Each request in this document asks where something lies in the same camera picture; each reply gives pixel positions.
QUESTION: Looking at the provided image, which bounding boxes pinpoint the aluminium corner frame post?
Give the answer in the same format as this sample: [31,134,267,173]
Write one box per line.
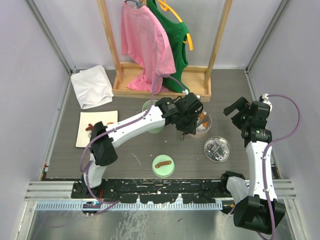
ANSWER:
[246,0,292,73]

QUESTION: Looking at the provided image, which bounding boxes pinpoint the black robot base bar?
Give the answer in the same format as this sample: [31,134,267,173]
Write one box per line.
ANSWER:
[71,177,250,205]

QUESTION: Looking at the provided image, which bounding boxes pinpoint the white cloth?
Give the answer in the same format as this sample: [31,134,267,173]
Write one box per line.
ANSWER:
[70,65,114,110]

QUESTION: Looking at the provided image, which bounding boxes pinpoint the wooden clothes rack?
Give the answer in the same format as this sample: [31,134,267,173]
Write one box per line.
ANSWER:
[96,0,233,103]

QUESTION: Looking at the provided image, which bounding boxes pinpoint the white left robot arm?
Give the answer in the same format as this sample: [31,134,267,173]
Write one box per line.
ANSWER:
[80,92,204,198]

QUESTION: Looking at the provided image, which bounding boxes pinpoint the green t-shirt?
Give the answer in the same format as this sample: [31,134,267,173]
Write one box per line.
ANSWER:
[146,0,190,93]

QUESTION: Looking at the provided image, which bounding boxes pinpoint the metal serving tongs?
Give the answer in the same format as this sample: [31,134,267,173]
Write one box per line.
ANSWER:
[180,111,210,141]

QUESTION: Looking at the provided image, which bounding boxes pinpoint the round silver tin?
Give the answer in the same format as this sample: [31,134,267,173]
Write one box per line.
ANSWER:
[187,109,213,139]

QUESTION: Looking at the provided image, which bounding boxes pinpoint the orange clothes hanger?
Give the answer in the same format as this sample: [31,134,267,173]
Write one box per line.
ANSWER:
[154,0,195,52]

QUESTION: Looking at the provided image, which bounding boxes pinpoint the silver embossed tin lid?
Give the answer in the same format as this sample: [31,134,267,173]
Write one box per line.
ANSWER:
[203,136,232,163]

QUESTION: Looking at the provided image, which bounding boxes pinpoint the pink t-shirt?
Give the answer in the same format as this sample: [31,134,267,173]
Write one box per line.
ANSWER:
[121,2,176,94]

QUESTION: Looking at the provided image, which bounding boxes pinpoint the white square plate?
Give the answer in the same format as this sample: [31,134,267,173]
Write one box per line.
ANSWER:
[75,110,118,148]

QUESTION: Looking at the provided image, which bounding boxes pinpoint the mint green canister lid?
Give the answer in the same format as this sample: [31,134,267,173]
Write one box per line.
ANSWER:
[151,154,175,178]

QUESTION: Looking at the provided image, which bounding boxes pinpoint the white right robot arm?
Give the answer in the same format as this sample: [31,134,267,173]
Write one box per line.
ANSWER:
[219,94,286,236]

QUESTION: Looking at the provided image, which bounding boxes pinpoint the mint green tin canister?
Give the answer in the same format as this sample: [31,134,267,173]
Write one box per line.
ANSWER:
[142,100,164,134]

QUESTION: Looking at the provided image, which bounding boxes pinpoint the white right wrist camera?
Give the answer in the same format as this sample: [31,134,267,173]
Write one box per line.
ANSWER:
[259,93,273,112]

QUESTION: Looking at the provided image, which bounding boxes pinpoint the left aluminium frame post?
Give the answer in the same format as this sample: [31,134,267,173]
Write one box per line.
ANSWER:
[23,0,77,75]

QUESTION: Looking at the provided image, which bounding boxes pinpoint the orange fried shrimp piece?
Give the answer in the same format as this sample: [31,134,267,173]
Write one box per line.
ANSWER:
[200,113,209,128]

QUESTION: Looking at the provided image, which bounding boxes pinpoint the grey clothes hanger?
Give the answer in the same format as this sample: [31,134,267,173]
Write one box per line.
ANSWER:
[124,0,145,9]

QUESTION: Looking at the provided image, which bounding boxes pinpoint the white slotted cable duct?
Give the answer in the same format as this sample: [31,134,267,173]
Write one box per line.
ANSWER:
[35,200,223,211]

